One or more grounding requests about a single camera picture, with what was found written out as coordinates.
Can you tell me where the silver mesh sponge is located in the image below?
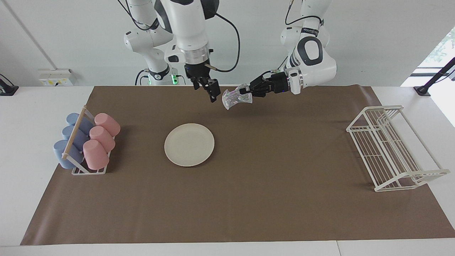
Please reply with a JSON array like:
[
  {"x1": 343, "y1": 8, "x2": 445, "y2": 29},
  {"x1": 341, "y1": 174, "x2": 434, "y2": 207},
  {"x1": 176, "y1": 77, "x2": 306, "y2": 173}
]
[{"x1": 222, "y1": 84, "x2": 253, "y2": 110}]

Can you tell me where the cream round plate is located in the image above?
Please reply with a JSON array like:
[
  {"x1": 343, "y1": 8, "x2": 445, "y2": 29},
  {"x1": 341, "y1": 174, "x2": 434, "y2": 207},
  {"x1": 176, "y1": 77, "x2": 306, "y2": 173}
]
[{"x1": 164, "y1": 123, "x2": 215, "y2": 167}]

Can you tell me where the brown table mat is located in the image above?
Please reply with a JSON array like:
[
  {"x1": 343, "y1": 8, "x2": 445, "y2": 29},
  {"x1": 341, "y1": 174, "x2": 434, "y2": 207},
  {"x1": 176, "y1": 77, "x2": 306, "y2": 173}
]
[{"x1": 20, "y1": 85, "x2": 455, "y2": 246}]

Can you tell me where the pink plastic cup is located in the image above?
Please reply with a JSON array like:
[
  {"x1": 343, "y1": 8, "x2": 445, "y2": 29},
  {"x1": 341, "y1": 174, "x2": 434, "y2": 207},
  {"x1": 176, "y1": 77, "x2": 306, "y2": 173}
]
[
  {"x1": 82, "y1": 139, "x2": 110, "y2": 171},
  {"x1": 89, "y1": 126, "x2": 116, "y2": 153},
  {"x1": 94, "y1": 112, "x2": 121, "y2": 138}
]

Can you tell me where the blue plastic cup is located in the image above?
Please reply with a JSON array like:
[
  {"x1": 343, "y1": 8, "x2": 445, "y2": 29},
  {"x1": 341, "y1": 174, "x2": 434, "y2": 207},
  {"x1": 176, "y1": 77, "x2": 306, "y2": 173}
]
[
  {"x1": 62, "y1": 125, "x2": 90, "y2": 150},
  {"x1": 53, "y1": 139, "x2": 84, "y2": 170},
  {"x1": 66, "y1": 112, "x2": 95, "y2": 136}
]

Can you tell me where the cup rack with wooden rod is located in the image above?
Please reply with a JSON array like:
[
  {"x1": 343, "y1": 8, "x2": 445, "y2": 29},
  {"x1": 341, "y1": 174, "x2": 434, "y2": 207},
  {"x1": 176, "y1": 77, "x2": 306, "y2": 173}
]
[{"x1": 61, "y1": 105, "x2": 116, "y2": 176}]

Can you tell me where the black base cable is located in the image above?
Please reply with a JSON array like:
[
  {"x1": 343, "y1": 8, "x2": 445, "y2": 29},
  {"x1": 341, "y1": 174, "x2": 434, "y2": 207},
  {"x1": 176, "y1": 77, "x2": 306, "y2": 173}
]
[{"x1": 134, "y1": 68, "x2": 150, "y2": 86}]

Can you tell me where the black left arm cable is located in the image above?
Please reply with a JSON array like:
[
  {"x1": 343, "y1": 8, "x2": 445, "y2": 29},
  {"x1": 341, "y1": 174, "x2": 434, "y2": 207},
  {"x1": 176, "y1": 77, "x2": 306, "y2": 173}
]
[{"x1": 261, "y1": 0, "x2": 324, "y2": 77}]

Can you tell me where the white wall outlet box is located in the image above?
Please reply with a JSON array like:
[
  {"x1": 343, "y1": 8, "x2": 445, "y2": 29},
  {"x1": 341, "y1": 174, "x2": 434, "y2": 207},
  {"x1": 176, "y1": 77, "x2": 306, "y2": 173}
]
[{"x1": 38, "y1": 68, "x2": 76, "y2": 87}]

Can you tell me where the white wire dish rack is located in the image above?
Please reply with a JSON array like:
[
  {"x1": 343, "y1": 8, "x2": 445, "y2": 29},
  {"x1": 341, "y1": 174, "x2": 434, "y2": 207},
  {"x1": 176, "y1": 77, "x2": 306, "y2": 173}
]
[{"x1": 346, "y1": 105, "x2": 451, "y2": 193}]

